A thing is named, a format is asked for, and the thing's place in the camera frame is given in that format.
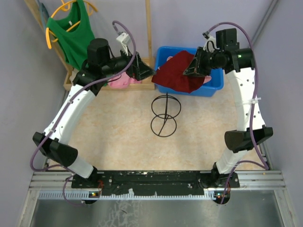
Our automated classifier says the pink bucket hat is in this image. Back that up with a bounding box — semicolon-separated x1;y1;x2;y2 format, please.
166;56;212;84

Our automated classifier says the pink crumpled garment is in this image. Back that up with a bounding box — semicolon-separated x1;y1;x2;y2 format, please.
108;72;141;89

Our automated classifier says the dark red bucket hat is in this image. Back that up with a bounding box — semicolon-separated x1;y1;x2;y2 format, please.
151;51;205;93

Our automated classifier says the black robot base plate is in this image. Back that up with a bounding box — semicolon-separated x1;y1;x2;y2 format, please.
71;170;240;203

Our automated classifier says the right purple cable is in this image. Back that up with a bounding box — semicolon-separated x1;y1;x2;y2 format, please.
203;22;269;205

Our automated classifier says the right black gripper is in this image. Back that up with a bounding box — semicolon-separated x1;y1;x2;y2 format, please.
182;47;222;77

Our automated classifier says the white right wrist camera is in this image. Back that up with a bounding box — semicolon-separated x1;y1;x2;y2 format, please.
203;32;216;52

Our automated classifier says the teal clothes hanger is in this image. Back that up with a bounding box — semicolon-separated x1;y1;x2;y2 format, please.
38;1;49;31

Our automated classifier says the black wire hat stand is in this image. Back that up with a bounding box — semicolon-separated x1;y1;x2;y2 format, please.
150;93;182;138

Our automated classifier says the blue plastic bin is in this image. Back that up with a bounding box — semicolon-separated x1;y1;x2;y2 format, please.
154;46;224;97

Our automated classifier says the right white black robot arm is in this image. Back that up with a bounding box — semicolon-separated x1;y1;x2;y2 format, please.
183;28;273;187

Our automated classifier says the purple cable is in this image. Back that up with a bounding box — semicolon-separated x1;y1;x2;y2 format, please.
29;21;137;208
203;22;269;205

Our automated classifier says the green tank top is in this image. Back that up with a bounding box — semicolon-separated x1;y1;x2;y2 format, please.
45;0;97;70

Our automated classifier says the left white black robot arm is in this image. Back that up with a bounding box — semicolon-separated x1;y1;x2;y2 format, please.
33;38;155;188

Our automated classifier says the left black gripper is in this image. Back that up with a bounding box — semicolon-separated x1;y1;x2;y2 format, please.
102;44;157;81

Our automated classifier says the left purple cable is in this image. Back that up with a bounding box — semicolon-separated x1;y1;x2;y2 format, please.
29;21;137;208

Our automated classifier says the yellow clothes hanger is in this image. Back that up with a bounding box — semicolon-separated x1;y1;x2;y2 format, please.
45;0;99;49

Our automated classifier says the wooden clothes rack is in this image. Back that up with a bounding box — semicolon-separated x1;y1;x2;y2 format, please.
24;0;155;91

